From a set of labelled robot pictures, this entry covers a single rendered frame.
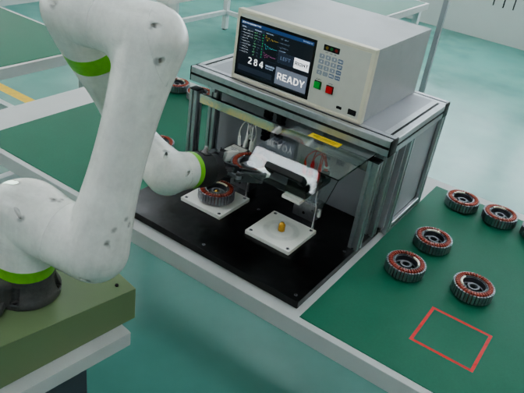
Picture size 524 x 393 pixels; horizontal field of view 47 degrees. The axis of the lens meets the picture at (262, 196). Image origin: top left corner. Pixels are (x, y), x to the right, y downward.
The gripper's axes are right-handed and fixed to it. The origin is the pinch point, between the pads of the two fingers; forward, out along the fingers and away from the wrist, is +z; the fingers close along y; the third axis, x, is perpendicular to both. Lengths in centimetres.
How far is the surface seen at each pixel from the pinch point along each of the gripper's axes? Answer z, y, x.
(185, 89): 62, 80, 4
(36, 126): -3, 88, 25
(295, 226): 9.8, -15.5, 13.5
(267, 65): 6.2, 8.7, -26.4
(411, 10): 332, 104, -66
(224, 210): 1.2, 3.8, 16.7
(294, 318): -17.5, -36.4, 23.6
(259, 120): 7.0, 6.1, -10.9
